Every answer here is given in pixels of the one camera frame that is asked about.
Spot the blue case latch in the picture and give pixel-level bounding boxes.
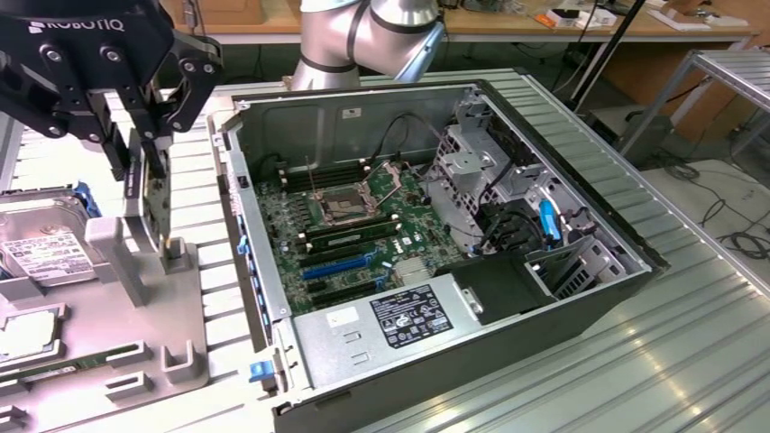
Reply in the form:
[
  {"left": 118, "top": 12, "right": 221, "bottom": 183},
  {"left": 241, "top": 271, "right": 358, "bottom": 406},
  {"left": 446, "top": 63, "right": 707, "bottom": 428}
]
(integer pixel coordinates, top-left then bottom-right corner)
[{"left": 245, "top": 358, "right": 274, "bottom": 383}]

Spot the blue plastic bay handle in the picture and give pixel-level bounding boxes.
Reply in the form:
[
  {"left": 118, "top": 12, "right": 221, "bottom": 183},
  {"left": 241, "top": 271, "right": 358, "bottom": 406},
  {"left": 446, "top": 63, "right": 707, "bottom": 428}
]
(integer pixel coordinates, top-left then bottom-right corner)
[{"left": 537, "top": 198, "right": 566, "bottom": 241}]

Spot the wooden desk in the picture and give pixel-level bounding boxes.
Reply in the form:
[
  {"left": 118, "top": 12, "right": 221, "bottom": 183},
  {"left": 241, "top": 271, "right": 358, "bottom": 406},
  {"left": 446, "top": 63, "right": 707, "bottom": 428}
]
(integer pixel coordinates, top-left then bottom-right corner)
[{"left": 157, "top": 0, "right": 761, "bottom": 53}]

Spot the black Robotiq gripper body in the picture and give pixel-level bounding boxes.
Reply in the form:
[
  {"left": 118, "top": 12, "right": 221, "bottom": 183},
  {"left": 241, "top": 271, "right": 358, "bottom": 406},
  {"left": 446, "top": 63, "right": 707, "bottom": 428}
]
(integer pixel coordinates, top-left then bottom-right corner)
[{"left": 0, "top": 0, "right": 178, "bottom": 91}]

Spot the black cable tangle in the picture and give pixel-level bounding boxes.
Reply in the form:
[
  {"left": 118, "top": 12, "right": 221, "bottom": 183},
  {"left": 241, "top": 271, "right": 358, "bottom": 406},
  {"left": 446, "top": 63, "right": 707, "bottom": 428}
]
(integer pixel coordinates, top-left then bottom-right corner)
[{"left": 665, "top": 160, "right": 770, "bottom": 263}]

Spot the black slanted pole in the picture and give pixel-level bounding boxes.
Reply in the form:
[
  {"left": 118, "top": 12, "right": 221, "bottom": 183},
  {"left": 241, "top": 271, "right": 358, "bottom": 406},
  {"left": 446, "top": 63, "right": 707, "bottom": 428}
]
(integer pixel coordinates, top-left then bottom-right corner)
[{"left": 569, "top": 0, "right": 650, "bottom": 106}]

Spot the open black PC case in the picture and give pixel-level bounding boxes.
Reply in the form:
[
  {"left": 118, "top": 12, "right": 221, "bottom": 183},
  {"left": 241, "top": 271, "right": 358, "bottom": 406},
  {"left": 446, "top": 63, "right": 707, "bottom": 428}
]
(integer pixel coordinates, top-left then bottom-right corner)
[{"left": 202, "top": 67, "right": 673, "bottom": 433}]

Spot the green motherboard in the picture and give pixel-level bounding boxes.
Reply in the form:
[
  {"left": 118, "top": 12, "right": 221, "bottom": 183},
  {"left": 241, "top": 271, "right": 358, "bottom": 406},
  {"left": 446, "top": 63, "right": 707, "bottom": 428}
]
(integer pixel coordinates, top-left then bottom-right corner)
[{"left": 251, "top": 155, "right": 474, "bottom": 313}]

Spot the black box on floor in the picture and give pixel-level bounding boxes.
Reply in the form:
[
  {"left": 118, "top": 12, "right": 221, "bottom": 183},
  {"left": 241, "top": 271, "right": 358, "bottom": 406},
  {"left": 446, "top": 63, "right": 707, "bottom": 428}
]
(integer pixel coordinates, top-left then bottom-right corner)
[{"left": 586, "top": 107, "right": 676, "bottom": 170}]

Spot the grey parts rack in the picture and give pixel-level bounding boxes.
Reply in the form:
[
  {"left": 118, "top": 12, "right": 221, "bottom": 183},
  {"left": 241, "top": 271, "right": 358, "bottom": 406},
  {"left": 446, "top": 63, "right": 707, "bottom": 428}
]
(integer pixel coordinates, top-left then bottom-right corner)
[{"left": 0, "top": 215, "right": 214, "bottom": 433}]

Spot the CPU socket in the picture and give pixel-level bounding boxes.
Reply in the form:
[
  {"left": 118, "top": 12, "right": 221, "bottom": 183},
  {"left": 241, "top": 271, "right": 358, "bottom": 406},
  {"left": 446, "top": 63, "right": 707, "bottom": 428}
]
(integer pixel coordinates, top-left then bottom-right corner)
[{"left": 313, "top": 183, "right": 380, "bottom": 227}]

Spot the small white box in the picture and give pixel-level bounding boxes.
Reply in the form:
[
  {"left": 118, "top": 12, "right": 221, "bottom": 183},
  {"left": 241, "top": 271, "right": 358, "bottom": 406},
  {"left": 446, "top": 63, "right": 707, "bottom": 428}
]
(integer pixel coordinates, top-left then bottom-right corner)
[{"left": 576, "top": 11, "right": 620, "bottom": 29}]

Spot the long black expansion slot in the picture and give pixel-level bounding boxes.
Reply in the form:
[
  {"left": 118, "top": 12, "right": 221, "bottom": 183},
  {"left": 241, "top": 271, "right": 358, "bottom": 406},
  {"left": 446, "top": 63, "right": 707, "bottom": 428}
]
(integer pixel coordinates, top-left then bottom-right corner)
[
  {"left": 311, "top": 284, "right": 382, "bottom": 309},
  {"left": 307, "top": 277, "right": 378, "bottom": 297},
  {"left": 298, "top": 246, "right": 366, "bottom": 271}
]

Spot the perforated metal disk bay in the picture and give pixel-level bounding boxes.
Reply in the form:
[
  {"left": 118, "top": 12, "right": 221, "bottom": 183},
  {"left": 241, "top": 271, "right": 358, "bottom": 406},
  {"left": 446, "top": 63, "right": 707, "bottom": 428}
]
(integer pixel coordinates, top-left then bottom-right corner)
[{"left": 522, "top": 234, "right": 656, "bottom": 302}]

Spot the dangling grey cable with plug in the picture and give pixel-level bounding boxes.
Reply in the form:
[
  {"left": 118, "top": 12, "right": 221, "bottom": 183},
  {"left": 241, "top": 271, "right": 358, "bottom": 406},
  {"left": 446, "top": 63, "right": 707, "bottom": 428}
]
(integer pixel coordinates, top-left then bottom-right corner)
[{"left": 183, "top": 0, "right": 210, "bottom": 37}]

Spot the Nvidia Quadro graphics card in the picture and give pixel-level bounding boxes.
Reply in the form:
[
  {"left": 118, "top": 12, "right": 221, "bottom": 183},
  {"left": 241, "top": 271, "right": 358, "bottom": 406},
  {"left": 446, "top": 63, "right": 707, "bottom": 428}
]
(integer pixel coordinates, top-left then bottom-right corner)
[{"left": 122, "top": 130, "right": 182, "bottom": 263}]

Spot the black power wire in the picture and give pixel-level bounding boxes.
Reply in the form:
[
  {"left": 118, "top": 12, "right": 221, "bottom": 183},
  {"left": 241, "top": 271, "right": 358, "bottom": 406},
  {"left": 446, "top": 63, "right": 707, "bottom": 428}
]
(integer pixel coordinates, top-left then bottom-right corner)
[{"left": 469, "top": 161, "right": 520, "bottom": 256}]

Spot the blue plastic disk carrier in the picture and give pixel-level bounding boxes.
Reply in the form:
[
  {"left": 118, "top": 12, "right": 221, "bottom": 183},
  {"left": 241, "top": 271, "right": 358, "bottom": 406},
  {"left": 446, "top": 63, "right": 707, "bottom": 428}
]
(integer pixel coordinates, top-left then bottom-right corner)
[{"left": 57, "top": 180, "right": 103, "bottom": 229}]

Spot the black plastic air shroud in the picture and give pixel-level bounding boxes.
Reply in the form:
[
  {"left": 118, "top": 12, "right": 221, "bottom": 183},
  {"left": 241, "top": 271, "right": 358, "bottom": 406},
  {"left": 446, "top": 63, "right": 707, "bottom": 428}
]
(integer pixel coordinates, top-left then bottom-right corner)
[{"left": 433, "top": 249, "right": 557, "bottom": 327}]

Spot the green RAM stick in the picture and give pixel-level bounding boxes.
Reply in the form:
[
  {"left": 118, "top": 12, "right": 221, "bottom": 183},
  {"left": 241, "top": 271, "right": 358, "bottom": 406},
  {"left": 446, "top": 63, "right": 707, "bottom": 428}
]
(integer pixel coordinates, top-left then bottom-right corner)
[
  {"left": 305, "top": 219, "right": 402, "bottom": 253},
  {"left": 0, "top": 354, "right": 117, "bottom": 384}
]

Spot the thin metal locking lever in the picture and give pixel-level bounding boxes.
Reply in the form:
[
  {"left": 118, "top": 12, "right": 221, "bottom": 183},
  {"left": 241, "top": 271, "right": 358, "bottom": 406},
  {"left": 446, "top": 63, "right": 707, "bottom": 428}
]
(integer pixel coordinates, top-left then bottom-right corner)
[{"left": 305, "top": 154, "right": 319, "bottom": 202}]

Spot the orange and white box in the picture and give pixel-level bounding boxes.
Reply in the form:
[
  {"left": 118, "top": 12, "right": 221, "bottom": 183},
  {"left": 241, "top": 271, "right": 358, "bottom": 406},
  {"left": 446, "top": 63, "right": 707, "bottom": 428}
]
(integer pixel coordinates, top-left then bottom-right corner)
[{"left": 534, "top": 11, "right": 581, "bottom": 31}]

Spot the black data wire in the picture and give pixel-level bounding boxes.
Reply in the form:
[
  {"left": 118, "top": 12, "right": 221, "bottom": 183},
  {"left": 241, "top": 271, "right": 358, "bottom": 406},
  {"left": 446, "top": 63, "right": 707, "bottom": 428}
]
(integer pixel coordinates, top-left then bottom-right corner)
[{"left": 372, "top": 114, "right": 450, "bottom": 180}]

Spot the brown cabinet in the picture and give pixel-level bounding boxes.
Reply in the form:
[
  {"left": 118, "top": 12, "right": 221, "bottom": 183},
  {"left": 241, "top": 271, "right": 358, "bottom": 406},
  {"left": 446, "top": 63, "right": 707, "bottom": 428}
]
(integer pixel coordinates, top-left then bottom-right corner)
[{"left": 605, "top": 42, "right": 745, "bottom": 141}]

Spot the flat white tray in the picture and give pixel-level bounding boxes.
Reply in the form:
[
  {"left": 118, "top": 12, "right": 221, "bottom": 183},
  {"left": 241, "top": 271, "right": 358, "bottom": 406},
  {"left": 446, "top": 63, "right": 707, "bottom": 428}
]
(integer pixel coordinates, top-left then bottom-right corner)
[{"left": 646, "top": 6, "right": 716, "bottom": 32}]

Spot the grey power supply unit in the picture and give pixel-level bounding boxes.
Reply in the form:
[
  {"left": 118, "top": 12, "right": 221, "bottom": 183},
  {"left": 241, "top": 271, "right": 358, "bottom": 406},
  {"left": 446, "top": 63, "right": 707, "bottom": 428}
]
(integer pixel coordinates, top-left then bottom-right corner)
[{"left": 290, "top": 272, "right": 488, "bottom": 392}]

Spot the metal frame table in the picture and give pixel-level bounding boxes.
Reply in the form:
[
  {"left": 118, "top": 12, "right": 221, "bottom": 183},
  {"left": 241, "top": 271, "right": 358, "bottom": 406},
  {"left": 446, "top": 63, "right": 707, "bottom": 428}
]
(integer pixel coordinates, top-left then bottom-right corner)
[{"left": 618, "top": 48, "right": 770, "bottom": 157}]

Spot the silver chipset heatsink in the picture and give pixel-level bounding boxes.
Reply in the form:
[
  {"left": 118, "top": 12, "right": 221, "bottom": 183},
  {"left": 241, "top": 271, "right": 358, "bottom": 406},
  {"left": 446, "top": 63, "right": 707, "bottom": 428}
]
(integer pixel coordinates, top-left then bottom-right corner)
[{"left": 394, "top": 258, "right": 434, "bottom": 280}]

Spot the metal disk bay cage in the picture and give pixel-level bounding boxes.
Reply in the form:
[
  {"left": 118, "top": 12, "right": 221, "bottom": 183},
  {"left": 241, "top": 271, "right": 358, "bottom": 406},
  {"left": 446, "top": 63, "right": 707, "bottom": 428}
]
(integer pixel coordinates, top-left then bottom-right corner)
[{"left": 421, "top": 121, "right": 546, "bottom": 256}]

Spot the blue expansion slot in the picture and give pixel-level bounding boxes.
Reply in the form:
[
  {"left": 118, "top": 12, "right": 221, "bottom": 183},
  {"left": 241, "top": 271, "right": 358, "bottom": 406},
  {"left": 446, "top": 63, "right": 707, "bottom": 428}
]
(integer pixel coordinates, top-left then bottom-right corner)
[{"left": 302, "top": 255, "right": 373, "bottom": 281}]

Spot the silver hard disk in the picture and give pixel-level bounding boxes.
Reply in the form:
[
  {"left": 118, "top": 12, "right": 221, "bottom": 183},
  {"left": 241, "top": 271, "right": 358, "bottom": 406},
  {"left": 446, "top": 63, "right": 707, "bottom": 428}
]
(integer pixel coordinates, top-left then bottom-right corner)
[{"left": 0, "top": 191, "right": 102, "bottom": 289}]

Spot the silver CPU chip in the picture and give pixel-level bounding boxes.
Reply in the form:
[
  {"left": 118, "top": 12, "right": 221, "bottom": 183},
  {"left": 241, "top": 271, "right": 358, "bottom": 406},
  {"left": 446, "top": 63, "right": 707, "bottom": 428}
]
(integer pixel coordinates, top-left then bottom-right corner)
[{"left": 0, "top": 312, "right": 61, "bottom": 358}]

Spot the metal socket cover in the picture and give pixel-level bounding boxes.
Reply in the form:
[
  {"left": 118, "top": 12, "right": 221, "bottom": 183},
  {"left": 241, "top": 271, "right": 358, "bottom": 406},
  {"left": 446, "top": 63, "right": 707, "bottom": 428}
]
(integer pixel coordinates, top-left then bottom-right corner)
[{"left": 358, "top": 161, "right": 406, "bottom": 202}]

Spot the black RAM slot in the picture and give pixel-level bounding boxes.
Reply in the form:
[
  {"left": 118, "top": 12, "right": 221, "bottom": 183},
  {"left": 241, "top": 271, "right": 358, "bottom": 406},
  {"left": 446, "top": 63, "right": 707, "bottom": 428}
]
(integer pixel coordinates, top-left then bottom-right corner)
[
  {"left": 281, "top": 164, "right": 369, "bottom": 180},
  {"left": 299, "top": 212, "right": 400, "bottom": 239},
  {"left": 279, "top": 158, "right": 368, "bottom": 175},
  {"left": 283, "top": 175, "right": 370, "bottom": 191},
  {"left": 282, "top": 170, "right": 370, "bottom": 186}
]

